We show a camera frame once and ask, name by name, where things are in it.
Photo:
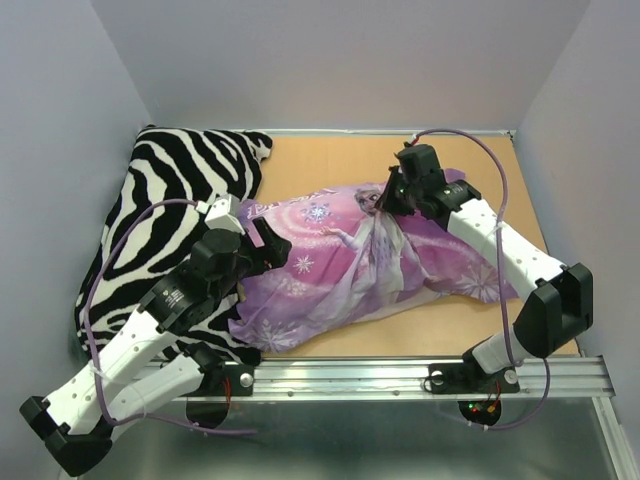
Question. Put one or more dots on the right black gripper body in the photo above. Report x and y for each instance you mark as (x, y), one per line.
(409, 194)

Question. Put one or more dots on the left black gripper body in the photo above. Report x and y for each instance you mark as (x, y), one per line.
(254, 260)

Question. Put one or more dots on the aluminium mounting rail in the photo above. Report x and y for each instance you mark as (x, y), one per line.
(400, 379)

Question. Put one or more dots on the zebra striped pillow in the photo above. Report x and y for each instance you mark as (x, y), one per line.
(152, 225)

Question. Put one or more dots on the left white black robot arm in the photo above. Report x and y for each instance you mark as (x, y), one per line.
(80, 421)

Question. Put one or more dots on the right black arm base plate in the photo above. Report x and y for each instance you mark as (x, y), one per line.
(462, 378)

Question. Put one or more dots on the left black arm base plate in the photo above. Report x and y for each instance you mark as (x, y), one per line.
(232, 379)

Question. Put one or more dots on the purple pink princess pillowcase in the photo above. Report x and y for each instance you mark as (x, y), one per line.
(350, 262)

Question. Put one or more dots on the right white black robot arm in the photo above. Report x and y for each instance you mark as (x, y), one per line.
(557, 298)

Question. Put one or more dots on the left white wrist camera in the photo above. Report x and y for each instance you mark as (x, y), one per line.
(221, 214)

